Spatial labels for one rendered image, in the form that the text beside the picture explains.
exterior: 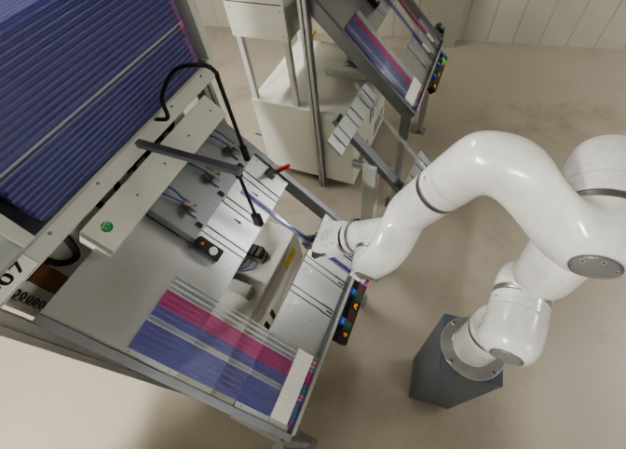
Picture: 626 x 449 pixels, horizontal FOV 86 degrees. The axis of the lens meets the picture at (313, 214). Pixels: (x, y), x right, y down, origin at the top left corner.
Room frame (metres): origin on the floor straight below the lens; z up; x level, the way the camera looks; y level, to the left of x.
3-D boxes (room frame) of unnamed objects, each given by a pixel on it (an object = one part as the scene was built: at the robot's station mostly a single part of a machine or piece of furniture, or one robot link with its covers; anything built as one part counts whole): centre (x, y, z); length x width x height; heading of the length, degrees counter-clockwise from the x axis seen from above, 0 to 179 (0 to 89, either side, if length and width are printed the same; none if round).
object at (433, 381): (0.20, -0.42, 0.35); 0.18 x 0.18 x 0.70; 65
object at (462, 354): (0.20, -0.42, 0.79); 0.19 x 0.19 x 0.18
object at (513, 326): (0.18, -0.40, 1.00); 0.19 x 0.12 x 0.24; 142
